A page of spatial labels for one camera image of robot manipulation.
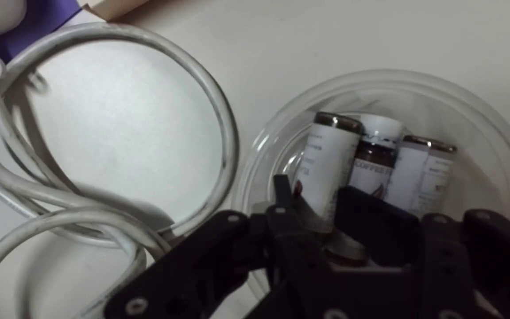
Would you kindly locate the clear plastic round container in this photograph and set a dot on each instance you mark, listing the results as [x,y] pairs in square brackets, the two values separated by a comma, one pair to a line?
[444,94]

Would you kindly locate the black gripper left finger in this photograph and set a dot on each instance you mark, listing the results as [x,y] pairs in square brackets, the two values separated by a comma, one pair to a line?
[208,266]

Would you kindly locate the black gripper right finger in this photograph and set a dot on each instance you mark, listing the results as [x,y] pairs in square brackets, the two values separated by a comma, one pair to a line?
[474,266]

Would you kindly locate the light wooden compartment tray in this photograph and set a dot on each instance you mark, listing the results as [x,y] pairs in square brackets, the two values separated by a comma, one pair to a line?
[115,7]

